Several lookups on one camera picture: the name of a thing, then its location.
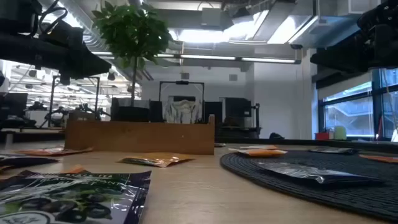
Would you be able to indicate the small black dome object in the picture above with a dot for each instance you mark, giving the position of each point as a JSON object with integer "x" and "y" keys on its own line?
{"x": 276, "y": 136}

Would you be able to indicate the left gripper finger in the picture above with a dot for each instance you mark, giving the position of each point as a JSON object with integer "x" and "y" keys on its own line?
{"x": 87, "y": 68}
{"x": 77, "y": 53}

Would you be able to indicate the black cabinet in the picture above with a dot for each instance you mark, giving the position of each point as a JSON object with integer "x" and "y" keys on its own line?
{"x": 237, "y": 110}

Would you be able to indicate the black stand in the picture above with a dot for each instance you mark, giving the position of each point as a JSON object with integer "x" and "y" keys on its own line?
{"x": 257, "y": 121}

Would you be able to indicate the black monitor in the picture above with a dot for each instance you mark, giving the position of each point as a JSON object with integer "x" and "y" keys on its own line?
{"x": 14, "y": 104}

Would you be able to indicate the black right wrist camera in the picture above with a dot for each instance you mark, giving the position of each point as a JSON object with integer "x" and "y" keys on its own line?
{"x": 376, "y": 31}

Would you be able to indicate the red box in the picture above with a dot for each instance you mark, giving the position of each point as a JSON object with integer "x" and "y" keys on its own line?
{"x": 321, "y": 136}

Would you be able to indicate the silver ventilation duct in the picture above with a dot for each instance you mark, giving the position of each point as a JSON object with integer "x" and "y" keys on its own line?
{"x": 326, "y": 28}

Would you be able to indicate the black box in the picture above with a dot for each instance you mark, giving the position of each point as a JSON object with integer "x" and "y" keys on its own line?
{"x": 213, "y": 112}

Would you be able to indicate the green container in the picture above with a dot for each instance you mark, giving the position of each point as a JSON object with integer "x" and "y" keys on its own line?
{"x": 340, "y": 133}

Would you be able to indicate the black aluminium table frame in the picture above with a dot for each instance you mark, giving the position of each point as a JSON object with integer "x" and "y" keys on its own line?
{"x": 298, "y": 142}

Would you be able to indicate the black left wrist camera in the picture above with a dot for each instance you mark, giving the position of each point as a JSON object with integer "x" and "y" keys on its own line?
{"x": 62, "y": 34}

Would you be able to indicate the black background robot arm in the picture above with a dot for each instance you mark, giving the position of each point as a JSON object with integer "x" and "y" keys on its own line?
{"x": 57, "y": 112}

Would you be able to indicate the green plant in black pot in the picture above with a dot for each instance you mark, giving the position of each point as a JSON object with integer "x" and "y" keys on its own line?
{"x": 133, "y": 31}

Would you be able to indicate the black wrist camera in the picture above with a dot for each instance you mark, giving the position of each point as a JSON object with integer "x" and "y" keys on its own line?
{"x": 62, "y": 34}
{"x": 376, "y": 31}

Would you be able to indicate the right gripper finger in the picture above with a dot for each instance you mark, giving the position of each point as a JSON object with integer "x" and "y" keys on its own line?
{"x": 342, "y": 62}
{"x": 351, "y": 49}

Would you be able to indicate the white cloth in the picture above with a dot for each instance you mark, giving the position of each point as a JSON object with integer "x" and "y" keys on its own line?
{"x": 183, "y": 112}

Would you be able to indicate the black window frame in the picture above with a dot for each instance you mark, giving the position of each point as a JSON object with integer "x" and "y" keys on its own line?
{"x": 377, "y": 105}

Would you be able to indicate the white orange Tazo tea packet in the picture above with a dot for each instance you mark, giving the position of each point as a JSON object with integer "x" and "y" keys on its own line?
{"x": 261, "y": 147}
{"x": 261, "y": 152}

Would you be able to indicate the round dark woven placemat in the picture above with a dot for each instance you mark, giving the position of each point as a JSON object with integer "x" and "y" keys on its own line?
{"x": 342, "y": 199}

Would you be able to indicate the orange-red tea packet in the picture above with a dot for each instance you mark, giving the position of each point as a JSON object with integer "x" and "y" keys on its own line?
{"x": 53, "y": 152}
{"x": 161, "y": 159}
{"x": 76, "y": 170}
{"x": 382, "y": 159}

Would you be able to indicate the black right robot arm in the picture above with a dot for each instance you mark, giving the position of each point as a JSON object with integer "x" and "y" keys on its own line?
{"x": 391, "y": 4}

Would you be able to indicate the long ceiling light bar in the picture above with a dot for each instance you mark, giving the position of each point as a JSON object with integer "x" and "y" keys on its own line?
{"x": 208, "y": 57}

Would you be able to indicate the wooden three-compartment tray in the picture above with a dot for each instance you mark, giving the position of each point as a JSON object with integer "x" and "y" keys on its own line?
{"x": 140, "y": 137}

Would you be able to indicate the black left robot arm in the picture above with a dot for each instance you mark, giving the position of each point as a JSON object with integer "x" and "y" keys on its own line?
{"x": 15, "y": 15}

